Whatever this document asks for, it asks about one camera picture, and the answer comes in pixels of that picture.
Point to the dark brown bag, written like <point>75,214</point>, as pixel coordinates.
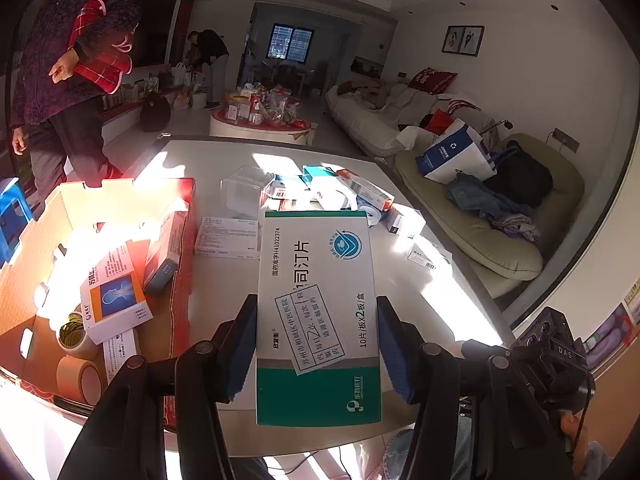
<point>156,112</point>

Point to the framed wall picture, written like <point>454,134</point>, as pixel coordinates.
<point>473,40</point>
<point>453,40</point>

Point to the olive beanbag lounger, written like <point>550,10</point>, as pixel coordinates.
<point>475,245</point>

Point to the blue plastic stool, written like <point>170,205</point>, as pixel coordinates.
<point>12,220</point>

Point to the white orange medicine box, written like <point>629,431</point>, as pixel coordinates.
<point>115,300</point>

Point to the white plastic bags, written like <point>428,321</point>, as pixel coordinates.
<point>182,100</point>

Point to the red striped bag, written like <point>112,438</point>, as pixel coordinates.
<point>440,120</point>

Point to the beige tape roll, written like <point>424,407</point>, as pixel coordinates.
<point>67,375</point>

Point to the plain white medicine box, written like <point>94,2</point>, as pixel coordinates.
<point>122,355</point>

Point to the person's right hand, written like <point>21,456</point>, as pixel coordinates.
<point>575,432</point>

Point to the white green medicine box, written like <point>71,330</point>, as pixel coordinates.
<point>320,310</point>

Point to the red cardboard box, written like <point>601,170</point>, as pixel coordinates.
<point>182,285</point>

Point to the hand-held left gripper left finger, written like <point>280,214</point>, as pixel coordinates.
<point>240,360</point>

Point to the dining table with chairs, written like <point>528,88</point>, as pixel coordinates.
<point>315,77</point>

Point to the black bag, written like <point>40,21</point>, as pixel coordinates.
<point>520,175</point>

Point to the wall socket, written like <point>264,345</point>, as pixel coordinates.
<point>566,140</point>

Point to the window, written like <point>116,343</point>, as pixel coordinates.
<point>292,42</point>

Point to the white tape roll yellow-black core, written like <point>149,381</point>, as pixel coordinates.
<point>75,347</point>

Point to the white blue paper bag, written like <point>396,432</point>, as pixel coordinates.
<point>450,152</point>

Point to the white teal medicine box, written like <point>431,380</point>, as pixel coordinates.
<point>320,172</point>

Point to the red cushion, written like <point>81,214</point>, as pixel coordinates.
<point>432,80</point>

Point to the red plaid cloth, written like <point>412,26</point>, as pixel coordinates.
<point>100,70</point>

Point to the white glossy packet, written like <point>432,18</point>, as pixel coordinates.
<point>332,197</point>

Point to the white blue barcode box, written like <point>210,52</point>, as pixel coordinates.
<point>280,192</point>

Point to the white yellow-green medicine box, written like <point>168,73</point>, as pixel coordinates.
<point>430,255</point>

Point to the clear plastic box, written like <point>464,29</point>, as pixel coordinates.
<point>245,185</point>

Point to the person's trousers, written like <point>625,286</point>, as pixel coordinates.
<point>397,455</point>

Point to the white box blue side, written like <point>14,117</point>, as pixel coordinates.
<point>405,220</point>

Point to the brown clothes pile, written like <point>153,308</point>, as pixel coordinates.
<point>370,92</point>

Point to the blue jeans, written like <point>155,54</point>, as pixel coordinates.
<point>475,195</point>

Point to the white sofa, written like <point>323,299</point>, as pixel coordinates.
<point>370,125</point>

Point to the round red-rimmed coffee table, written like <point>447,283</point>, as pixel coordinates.
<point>250,132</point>

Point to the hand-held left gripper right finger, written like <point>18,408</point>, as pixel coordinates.
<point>395,360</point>

